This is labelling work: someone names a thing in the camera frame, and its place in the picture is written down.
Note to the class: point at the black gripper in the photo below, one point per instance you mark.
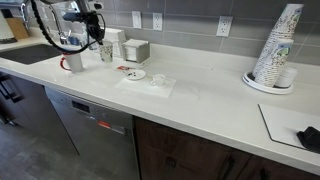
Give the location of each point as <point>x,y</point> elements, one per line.
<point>90,18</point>

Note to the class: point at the patterned paper cup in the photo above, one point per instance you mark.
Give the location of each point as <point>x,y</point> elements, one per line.
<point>106,51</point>

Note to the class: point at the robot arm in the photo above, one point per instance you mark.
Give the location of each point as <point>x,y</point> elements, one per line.
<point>63,5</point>

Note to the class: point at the white folded paper towel stack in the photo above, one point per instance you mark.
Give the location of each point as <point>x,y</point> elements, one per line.
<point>116,38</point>

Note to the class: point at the small clear plastic cup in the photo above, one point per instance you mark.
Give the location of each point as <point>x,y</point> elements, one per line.
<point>158,80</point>

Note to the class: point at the short patterned cup stack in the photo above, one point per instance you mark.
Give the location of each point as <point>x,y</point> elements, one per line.
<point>276,63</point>

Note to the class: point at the tall patterned cup stack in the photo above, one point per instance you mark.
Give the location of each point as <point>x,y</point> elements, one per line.
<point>286,23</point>

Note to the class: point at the plain white cup stack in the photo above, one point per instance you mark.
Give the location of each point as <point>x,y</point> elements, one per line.
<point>287,77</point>

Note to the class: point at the grey napkin dispenser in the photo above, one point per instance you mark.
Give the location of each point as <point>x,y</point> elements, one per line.
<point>135,50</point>

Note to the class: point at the red sauce packet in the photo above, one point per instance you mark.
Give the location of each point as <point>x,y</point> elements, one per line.
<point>122,68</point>

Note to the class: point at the small white plate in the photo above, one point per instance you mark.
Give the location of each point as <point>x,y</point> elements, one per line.
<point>135,74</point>

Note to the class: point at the kitchen sink basin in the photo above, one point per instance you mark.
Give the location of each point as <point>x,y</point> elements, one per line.
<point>28,53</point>

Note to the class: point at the chrome faucet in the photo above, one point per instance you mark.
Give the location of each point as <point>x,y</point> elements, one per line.
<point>25,15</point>

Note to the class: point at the wooden cutting board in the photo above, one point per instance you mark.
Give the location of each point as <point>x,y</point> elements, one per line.
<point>17,28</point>

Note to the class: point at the red dishwasher sticker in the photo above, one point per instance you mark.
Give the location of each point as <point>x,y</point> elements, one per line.
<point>104,124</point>

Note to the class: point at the dark wood sink cabinet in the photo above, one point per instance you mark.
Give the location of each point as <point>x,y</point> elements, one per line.
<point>30,113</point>

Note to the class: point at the stainless steel dishwasher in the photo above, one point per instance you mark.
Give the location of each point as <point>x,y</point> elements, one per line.
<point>96,140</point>

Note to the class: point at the dark wood cabinet door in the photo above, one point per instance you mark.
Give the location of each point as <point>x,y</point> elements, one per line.
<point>283,171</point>
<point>180,153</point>

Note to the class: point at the round white tray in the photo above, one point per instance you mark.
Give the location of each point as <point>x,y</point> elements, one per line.
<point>256,86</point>

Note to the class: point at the white flat board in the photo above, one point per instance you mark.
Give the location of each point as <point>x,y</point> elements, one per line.
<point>283,125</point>

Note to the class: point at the black block object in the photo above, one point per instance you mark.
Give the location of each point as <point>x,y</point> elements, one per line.
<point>311,138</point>

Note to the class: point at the white wall light switch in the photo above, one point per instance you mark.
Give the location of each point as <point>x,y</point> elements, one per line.
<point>136,19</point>

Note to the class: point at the white wall outlet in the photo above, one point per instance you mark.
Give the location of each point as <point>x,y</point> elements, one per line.
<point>157,21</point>
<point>224,26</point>

